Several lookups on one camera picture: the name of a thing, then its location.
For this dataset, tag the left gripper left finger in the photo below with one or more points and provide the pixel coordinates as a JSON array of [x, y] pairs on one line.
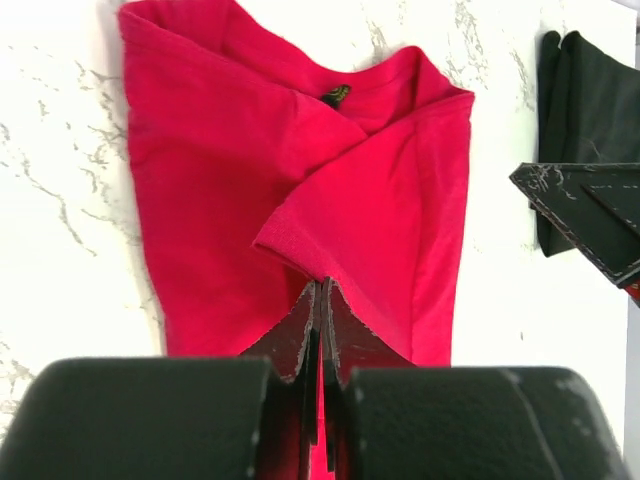
[[288, 425]]

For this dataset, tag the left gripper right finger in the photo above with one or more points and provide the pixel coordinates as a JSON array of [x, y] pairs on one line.
[[347, 343]]

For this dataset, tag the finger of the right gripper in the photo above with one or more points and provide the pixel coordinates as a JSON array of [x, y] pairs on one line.
[[595, 207]]

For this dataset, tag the magenta red t shirt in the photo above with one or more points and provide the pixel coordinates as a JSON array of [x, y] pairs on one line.
[[257, 170]]

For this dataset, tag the folded black t shirt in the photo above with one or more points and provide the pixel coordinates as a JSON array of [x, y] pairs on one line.
[[588, 104]]

